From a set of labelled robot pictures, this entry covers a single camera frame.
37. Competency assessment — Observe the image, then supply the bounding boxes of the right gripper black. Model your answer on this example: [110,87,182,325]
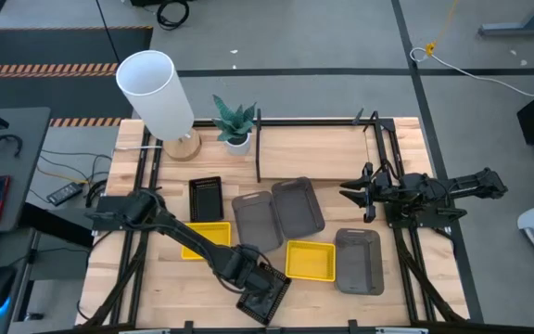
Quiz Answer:
[338,161,401,225]

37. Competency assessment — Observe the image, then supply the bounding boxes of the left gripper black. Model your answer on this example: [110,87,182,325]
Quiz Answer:
[241,261,288,319]

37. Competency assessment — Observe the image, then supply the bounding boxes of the grey plastic basket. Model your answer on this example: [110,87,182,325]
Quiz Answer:
[231,190,285,256]
[334,227,386,297]
[271,175,326,240]

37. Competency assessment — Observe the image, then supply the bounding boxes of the black dish rack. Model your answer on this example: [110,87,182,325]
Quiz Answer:
[254,109,385,184]

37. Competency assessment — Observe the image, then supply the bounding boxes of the green plant in white pot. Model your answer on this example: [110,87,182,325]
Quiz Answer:
[210,94,258,158]

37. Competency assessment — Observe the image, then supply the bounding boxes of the grey metal desk foot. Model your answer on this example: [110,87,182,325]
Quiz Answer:
[477,0,534,38]

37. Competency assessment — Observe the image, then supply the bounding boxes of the white lamp with wooden base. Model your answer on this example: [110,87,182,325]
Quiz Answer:
[115,49,203,162]

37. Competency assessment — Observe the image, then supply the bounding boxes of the black power adapter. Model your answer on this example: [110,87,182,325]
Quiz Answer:
[45,181,85,207]

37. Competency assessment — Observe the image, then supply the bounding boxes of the grey desk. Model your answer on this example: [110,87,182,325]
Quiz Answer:
[0,107,51,234]

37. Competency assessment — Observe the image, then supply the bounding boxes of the black mat with hazard stripes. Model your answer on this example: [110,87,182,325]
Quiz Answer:
[0,25,155,128]

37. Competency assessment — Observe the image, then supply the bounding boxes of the black aluminium rig frame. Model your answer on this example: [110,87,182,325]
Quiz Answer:
[77,109,486,334]

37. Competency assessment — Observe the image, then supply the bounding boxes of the yellow cord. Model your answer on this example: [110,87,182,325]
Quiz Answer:
[424,0,461,58]

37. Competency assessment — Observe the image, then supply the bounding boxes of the white floor cable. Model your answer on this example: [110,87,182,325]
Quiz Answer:
[409,45,534,98]

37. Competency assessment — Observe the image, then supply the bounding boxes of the black cable bundle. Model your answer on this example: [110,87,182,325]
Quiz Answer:
[83,178,109,209]

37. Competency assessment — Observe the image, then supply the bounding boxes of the thin yellow cable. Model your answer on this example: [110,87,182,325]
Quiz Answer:
[36,164,90,186]

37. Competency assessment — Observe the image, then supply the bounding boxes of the coiled black cable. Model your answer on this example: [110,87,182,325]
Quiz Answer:
[155,0,191,32]

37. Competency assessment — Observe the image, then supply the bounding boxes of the thin black floor cable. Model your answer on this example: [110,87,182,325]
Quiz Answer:
[94,0,121,65]

